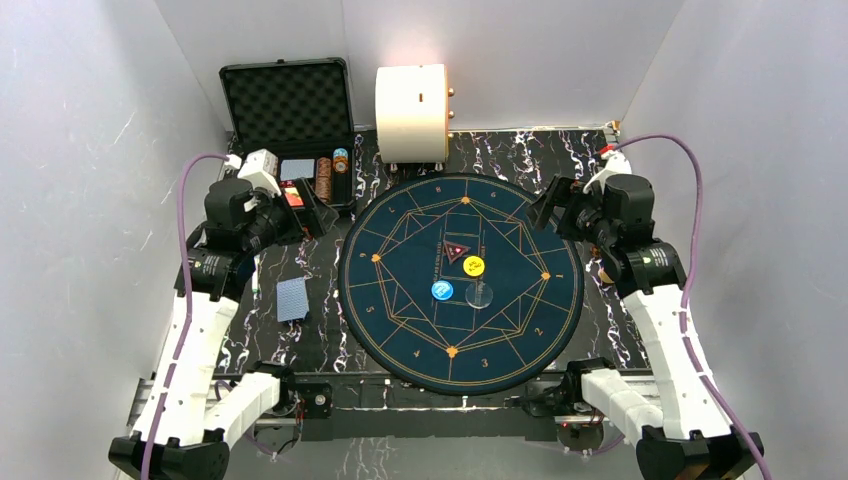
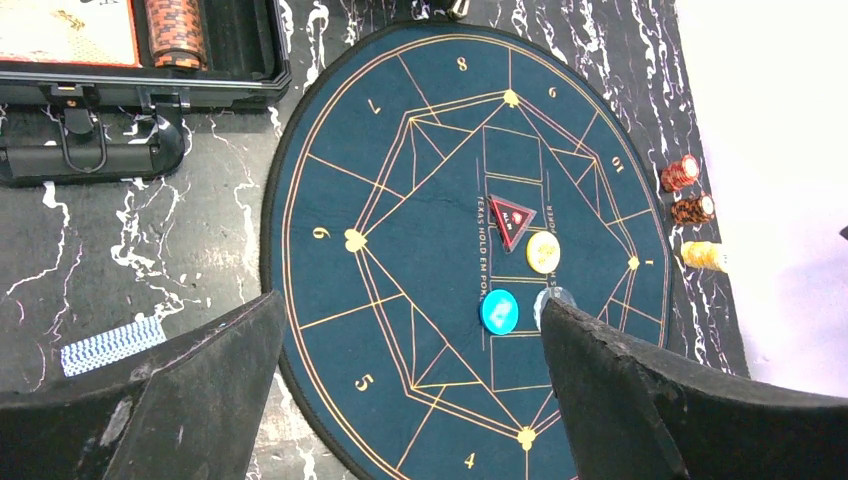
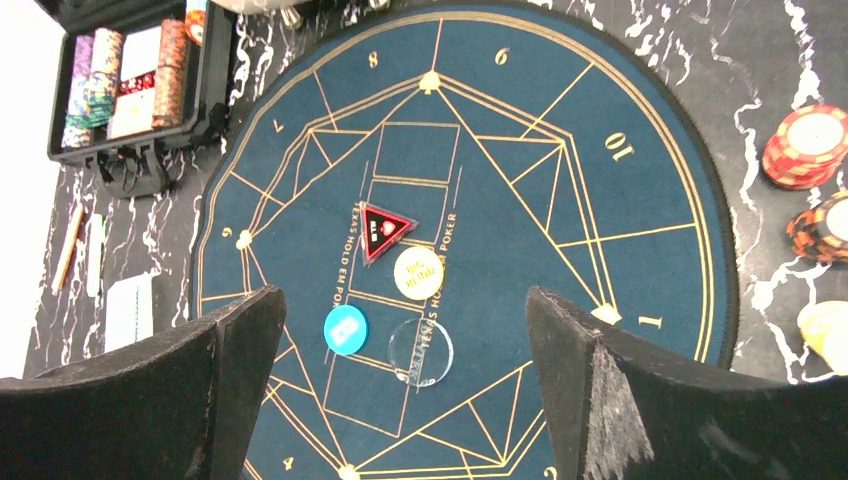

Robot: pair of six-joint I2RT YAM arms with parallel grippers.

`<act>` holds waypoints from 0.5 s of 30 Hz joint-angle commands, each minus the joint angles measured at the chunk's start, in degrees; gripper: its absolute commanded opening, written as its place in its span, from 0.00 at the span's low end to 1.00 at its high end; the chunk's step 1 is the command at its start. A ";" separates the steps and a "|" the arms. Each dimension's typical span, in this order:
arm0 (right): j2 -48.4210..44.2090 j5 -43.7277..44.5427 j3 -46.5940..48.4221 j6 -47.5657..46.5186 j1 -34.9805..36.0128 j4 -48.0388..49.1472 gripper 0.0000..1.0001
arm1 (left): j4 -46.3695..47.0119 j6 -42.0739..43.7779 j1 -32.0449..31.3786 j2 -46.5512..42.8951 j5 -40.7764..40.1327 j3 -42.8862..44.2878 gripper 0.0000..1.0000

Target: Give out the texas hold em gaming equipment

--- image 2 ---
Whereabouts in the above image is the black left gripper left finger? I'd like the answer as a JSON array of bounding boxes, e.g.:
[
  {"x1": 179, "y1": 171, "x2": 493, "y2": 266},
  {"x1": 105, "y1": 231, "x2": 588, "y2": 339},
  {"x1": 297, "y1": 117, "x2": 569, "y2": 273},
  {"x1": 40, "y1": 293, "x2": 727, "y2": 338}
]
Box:
[{"x1": 1, "y1": 291, "x2": 286, "y2": 479}]

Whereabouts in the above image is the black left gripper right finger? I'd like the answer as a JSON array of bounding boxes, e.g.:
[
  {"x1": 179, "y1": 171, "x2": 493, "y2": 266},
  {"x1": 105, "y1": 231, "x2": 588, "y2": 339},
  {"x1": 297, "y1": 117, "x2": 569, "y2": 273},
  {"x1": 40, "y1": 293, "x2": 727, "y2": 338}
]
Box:
[{"x1": 541, "y1": 299, "x2": 847, "y2": 479}]

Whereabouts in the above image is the clear dealer button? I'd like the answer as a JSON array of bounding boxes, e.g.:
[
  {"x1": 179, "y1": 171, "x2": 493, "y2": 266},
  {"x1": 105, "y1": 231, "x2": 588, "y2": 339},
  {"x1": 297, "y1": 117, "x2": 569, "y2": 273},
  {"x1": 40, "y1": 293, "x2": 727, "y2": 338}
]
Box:
[{"x1": 533, "y1": 286, "x2": 578, "y2": 333}]

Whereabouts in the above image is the blue small blind button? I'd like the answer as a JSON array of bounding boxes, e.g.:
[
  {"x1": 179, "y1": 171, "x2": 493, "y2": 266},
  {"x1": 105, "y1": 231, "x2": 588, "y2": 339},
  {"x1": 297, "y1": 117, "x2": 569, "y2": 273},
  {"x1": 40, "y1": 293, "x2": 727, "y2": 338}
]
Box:
[{"x1": 479, "y1": 289, "x2": 520, "y2": 336}]

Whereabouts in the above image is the yellow big blind button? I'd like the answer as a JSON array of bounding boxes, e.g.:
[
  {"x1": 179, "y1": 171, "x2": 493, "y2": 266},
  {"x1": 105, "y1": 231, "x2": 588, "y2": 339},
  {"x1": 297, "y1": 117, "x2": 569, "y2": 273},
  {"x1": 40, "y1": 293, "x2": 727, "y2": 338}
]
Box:
[{"x1": 525, "y1": 231, "x2": 561, "y2": 275}]

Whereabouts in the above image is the brown poker chip stack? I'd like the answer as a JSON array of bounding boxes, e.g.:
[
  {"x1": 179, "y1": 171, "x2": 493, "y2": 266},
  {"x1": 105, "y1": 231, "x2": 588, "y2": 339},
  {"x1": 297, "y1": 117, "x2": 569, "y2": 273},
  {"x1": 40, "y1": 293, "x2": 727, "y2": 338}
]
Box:
[{"x1": 671, "y1": 194, "x2": 715, "y2": 225}]

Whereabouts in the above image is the red poker chip stack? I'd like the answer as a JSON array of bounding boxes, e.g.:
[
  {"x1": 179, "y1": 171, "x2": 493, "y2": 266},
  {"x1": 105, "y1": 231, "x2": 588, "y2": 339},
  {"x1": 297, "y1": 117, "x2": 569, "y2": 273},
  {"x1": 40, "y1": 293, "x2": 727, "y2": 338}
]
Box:
[{"x1": 660, "y1": 154, "x2": 700, "y2": 193}]

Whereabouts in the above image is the blue playing card deck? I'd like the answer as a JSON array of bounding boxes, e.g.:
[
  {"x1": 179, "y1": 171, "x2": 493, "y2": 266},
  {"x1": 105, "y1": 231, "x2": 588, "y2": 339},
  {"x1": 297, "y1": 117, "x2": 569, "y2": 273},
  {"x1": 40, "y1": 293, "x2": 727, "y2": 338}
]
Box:
[{"x1": 60, "y1": 318, "x2": 167, "y2": 377}]

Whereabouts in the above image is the yellow poker chip stack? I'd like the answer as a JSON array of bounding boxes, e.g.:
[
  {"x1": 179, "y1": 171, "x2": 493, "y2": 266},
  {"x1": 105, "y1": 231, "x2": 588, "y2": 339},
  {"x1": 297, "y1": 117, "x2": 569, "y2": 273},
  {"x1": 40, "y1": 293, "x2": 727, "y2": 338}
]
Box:
[{"x1": 681, "y1": 241, "x2": 728, "y2": 273}]

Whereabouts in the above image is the red triangular all-in marker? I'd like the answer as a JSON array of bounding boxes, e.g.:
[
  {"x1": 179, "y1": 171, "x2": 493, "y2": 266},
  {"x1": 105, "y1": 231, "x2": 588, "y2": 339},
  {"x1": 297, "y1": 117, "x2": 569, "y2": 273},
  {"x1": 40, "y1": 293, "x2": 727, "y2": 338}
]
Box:
[{"x1": 488, "y1": 195, "x2": 537, "y2": 253}]

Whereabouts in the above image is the round blue poker mat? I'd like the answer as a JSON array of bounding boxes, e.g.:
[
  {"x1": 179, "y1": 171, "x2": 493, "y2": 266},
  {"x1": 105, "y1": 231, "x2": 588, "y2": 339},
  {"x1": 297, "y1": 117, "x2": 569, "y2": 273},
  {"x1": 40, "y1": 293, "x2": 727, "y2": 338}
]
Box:
[{"x1": 261, "y1": 22, "x2": 672, "y2": 479}]

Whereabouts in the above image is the black chip carrying case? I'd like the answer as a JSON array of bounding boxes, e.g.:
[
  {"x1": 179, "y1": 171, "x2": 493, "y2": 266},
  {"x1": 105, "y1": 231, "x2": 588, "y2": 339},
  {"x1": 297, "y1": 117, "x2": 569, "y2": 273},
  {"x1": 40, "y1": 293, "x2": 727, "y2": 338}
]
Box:
[{"x1": 1, "y1": 1, "x2": 291, "y2": 187}]

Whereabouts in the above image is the brown chip row in case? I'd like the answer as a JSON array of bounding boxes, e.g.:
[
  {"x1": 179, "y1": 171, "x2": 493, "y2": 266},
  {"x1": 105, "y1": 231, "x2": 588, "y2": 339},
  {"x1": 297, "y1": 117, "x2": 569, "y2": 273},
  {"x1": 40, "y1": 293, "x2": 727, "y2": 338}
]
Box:
[{"x1": 145, "y1": 0, "x2": 207, "y2": 70}]

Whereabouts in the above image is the card deck in case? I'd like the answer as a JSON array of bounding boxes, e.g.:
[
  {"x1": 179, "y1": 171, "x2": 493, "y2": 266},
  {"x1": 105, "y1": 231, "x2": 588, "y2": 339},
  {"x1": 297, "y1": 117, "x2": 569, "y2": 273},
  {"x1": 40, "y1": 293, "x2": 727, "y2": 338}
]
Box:
[{"x1": 1, "y1": 0, "x2": 141, "y2": 68}]

